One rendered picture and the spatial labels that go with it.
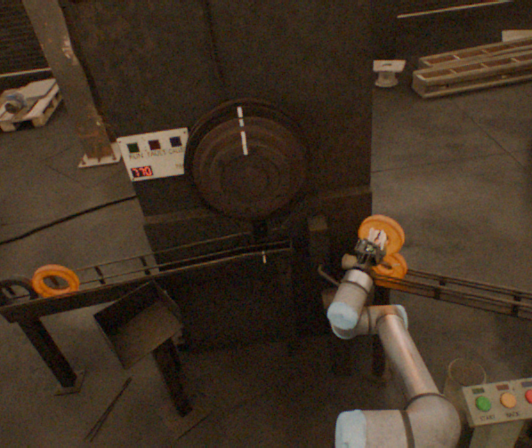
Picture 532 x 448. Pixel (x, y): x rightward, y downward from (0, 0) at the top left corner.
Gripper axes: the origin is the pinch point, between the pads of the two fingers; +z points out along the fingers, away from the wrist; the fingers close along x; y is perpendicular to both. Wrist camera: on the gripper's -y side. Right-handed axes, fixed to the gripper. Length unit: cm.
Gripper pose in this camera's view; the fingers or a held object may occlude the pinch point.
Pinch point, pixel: (381, 231)
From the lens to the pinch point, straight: 157.7
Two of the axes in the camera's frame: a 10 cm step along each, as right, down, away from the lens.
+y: -2.7, -6.0, -7.5
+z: 4.5, -7.7, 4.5
